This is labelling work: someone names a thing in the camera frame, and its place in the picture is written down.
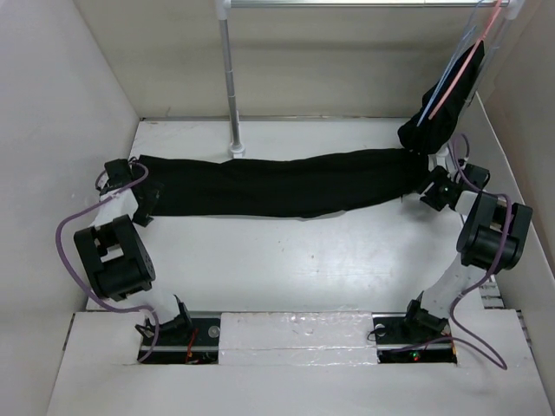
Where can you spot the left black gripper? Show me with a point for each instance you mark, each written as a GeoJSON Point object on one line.
{"type": "Point", "coordinates": [142, 214]}

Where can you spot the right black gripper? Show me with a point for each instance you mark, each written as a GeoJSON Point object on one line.
{"type": "Point", "coordinates": [438, 175]}

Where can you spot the black trousers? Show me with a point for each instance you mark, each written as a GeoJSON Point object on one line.
{"type": "Point", "coordinates": [301, 188]}

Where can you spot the blue clothes hanger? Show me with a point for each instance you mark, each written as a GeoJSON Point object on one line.
{"type": "Point", "coordinates": [465, 39]}

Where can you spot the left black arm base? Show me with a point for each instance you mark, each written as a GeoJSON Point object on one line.
{"type": "Point", "coordinates": [196, 346]}

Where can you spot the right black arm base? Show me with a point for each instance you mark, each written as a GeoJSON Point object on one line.
{"type": "Point", "coordinates": [400, 343]}

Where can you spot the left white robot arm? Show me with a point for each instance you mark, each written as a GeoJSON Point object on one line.
{"type": "Point", "coordinates": [119, 270]}

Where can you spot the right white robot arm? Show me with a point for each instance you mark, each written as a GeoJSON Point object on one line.
{"type": "Point", "coordinates": [492, 239]}

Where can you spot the black garment on hanger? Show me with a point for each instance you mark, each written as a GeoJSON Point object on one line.
{"type": "Point", "coordinates": [433, 134]}

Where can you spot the pink clothes hanger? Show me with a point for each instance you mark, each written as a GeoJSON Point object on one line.
{"type": "Point", "coordinates": [436, 102]}

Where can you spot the silver clothes rack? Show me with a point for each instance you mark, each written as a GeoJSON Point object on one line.
{"type": "Point", "coordinates": [237, 148]}

